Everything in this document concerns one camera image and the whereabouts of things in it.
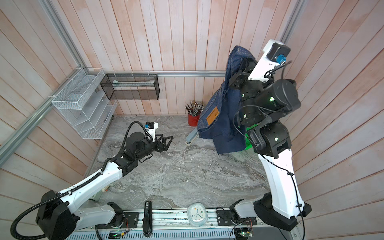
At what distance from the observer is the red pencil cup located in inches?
40.5

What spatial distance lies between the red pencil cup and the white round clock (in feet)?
1.79

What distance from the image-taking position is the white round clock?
→ 72 cm
